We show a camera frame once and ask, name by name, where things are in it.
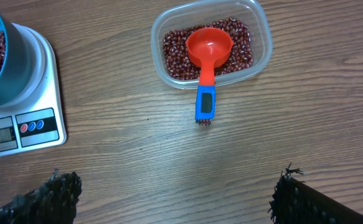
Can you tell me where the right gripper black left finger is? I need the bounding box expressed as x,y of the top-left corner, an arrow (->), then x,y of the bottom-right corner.
0,169 -> 82,224

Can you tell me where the blue bowl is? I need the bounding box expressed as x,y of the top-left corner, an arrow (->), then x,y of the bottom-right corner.
0,14 -> 32,106

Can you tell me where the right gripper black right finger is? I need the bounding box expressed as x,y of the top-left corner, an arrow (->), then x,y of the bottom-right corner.
268,166 -> 363,224

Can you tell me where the white digital kitchen scale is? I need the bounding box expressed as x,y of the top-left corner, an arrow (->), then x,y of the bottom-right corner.
0,24 -> 67,157

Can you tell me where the orange measuring scoop blue handle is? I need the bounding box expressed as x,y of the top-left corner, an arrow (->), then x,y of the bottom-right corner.
186,27 -> 233,126

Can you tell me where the clear plastic container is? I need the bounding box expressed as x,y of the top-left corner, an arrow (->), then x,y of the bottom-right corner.
151,0 -> 273,89

